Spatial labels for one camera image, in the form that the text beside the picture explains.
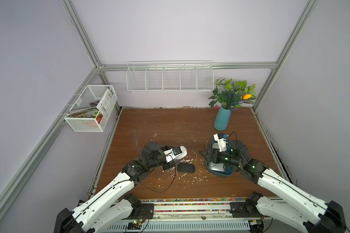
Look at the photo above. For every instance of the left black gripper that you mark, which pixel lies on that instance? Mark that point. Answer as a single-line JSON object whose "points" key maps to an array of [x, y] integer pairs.
{"points": [[168, 165]]}

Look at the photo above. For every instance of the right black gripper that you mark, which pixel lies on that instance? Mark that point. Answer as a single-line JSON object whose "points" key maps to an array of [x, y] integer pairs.
{"points": [[211, 154]]}

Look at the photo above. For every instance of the silver computer mouse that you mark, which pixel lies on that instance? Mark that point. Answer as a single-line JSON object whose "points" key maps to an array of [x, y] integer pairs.
{"points": [[216, 167]]}

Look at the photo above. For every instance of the white computer mouse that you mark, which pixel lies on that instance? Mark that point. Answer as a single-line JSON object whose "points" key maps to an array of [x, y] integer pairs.
{"points": [[181, 156]]}

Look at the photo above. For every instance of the black computer mouse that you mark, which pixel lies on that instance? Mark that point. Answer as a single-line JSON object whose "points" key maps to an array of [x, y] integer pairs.
{"points": [[186, 168]]}

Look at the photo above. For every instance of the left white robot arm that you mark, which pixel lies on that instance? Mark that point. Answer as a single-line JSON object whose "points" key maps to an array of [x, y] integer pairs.
{"points": [[113, 202]]}

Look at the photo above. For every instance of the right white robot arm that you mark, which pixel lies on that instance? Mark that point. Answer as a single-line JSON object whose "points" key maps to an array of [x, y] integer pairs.
{"points": [[302, 211]]}

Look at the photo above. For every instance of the teal storage box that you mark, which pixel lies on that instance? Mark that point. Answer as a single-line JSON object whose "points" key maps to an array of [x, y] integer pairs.
{"points": [[209, 153]]}

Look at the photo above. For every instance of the teal vase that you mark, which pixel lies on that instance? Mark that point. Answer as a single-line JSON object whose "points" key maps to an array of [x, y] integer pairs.
{"points": [[222, 119]]}

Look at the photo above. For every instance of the green artificial plant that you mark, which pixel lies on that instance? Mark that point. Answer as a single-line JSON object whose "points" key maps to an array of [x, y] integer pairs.
{"points": [[230, 94]]}

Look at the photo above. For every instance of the white mesh basket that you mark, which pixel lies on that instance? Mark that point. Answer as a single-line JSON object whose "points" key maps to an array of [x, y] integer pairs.
{"points": [[92, 109]]}

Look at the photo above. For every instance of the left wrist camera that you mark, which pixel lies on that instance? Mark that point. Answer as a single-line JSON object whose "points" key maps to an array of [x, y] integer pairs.
{"points": [[173, 151]]}

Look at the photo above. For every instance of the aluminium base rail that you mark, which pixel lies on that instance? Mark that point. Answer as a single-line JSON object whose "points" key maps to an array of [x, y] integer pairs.
{"points": [[208, 216]]}

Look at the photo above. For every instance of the white wire wall shelf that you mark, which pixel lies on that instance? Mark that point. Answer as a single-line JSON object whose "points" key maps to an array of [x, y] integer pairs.
{"points": [[170, 76]]}

